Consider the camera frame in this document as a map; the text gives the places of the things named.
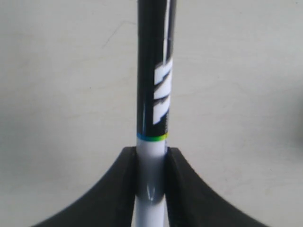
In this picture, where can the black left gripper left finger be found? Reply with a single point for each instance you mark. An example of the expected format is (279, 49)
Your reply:
(109, 203)

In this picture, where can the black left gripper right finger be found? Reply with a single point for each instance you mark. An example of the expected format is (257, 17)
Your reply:
(192, 203)

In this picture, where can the black and white marker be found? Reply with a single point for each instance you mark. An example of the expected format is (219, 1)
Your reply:
(156, 25)

